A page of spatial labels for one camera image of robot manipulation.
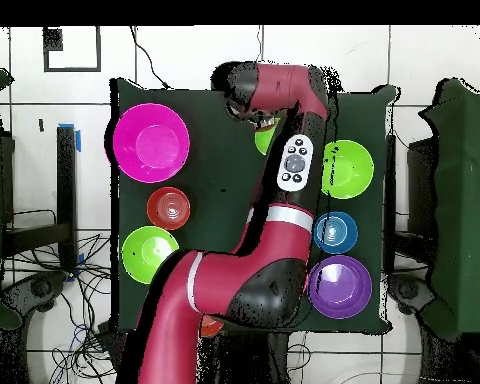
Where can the large green bowl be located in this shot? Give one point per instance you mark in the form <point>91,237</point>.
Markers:
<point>144,252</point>
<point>352,172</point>

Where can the black office chair base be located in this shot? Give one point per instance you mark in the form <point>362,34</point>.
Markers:
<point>40,288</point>
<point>408,290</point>

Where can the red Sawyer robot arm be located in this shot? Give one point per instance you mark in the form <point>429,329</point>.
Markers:
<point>280,240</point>

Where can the dark green table cloth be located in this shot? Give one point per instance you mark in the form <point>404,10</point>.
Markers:
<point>224,168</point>

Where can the black floor frame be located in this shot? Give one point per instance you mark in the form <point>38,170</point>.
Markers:
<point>52,40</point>

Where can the purple bowl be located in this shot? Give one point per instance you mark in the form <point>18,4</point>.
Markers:
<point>342,288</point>

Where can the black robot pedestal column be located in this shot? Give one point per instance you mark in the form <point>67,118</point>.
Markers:
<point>256,360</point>

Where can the large pink bowl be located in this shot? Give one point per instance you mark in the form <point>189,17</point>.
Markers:
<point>152,144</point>

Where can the small green bowl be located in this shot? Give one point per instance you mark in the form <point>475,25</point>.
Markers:
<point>263,142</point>

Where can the small translucent orange bowl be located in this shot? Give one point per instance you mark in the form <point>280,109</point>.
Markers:
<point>211,327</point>
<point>168,208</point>

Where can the blue tape strip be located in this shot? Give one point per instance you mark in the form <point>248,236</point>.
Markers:
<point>78,140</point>

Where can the light blue translucent bowl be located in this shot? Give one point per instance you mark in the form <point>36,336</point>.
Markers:
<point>338,234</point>

